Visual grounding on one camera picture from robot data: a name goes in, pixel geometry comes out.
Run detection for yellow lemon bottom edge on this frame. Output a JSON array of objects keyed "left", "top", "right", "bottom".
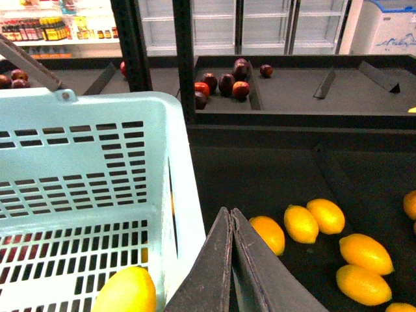
[{"left": 385, "top": 302, "right": 416, "bottom": 312}]

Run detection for red orange mango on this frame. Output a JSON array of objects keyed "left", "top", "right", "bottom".
[{"left": 194, "top": 82, "right": 211, "bottom": 98}]

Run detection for black upper fruit tray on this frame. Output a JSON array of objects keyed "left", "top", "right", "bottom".
[{"left": 196, "top": 55, "right": 415, "bottom": 131}]

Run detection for dark red mango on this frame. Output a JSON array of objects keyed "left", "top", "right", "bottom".
[
  {"left": 218, "top": 73, "right": 235, "bottom": 96},
  {"left": 201, "top": 73, "right": 218, "bottom": 95},
  {"left": 232, "top": 58, "right": 250, "bottom": 81}
]

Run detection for glass door refrigerator cabinet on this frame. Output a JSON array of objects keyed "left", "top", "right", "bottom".
[{"left": 138, "top": 0, "right": 354, "bottom": 57}]

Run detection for dark red mango top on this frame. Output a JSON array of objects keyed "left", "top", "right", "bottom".
[{"left": 232, "top": 58, "right": 250, "bottom": 81}]

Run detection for red mango front right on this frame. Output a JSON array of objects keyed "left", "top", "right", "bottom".
[{"left": 232, "top": 81, "right": 250, "bottom": 101}]

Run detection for yellow lemon edge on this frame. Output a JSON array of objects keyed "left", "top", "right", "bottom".
[
  {"left": 385, "top": 302, "right": 416, "bottom": 312},
  {"left": 403, "top": 190, "right": 416, "bottom": 220}
]

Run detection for dark red mango centre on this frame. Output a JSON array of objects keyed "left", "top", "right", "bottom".
[{"left": 218, "top": 73, "right": 235, "bottom": 96}]

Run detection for dark red mango left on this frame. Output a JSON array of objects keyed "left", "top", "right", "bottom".
[{"left": 201, "top": 73, "right": 218, "bottom": 95}]

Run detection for white chest freezer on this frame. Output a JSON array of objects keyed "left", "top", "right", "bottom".
[{"left": 350, "top": 0, "right": 415, "bottom": 55}]

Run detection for dark red mango separate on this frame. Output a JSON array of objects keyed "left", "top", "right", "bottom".
[{"left": 259, "top": 64, "right": 274, "bottom": 79}]

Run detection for yellow lemon right edge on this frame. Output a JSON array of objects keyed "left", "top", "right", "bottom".
[{"left": 403, "top": 190, "right": 416, "bottom": 220}]

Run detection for bottles on store shelf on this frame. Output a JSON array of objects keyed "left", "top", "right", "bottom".
[{"left": 1, "top": 16, "right": 118, "bottom": 42}]

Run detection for dark mango front left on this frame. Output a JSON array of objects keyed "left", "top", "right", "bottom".
[{"left": 194, "top": 91, "right": 207, "bottom": 110}]

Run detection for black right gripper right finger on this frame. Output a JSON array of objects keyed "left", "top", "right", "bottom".
[{"left": 231, "top": 208, "right": 327, "bottom": 311}]

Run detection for dark red fruit far left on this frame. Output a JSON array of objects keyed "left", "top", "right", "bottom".
[{"left": 0, "top": 69, "right": 31, "bottom": 90}]

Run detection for black shelf post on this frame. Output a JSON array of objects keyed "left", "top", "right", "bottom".
[{"left": 172, "top": 0, "right": 196, "bottom": 124}]

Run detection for light blue plastic basket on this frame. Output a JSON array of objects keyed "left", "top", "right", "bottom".
[{"left": 1, "top": 88, "right": 205, "bottom": 311}]

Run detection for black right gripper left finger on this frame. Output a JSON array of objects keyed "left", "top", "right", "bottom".
[{"left": 164, "top": 207, "right": 233, "bottom": 311}]

